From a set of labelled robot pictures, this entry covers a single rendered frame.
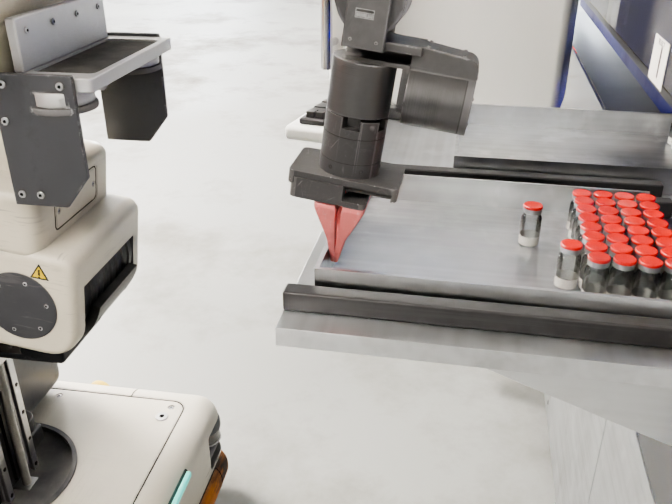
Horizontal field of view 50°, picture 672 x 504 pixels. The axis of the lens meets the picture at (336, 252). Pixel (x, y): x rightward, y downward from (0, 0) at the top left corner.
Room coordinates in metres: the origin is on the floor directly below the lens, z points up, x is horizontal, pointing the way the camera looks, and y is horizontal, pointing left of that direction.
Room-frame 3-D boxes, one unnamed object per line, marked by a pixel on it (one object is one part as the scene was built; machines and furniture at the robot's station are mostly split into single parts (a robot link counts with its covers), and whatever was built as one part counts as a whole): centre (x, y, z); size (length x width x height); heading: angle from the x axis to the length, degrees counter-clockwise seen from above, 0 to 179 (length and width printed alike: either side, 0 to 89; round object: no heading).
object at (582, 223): (0.66, -0.26, 0.90); 0.18 x 0.02 x 0.05; 169
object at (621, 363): (0.84, -0.25, 0.87); 0.70 x 0.48 x 0.02; 169
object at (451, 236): (0.68, -0.17, 0.90); 0.34 x 0.26 x 0.04; 79
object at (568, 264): (0.61, -0.22, 0.90); 0.02 x 0.02 x 0.05
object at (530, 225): (0.71, -0.21, 0.90); 0.02 x 0.02 x 0.04
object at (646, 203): (0.65, -0.32, 0.90); 0.18 x 0.02 x 0.05; 169
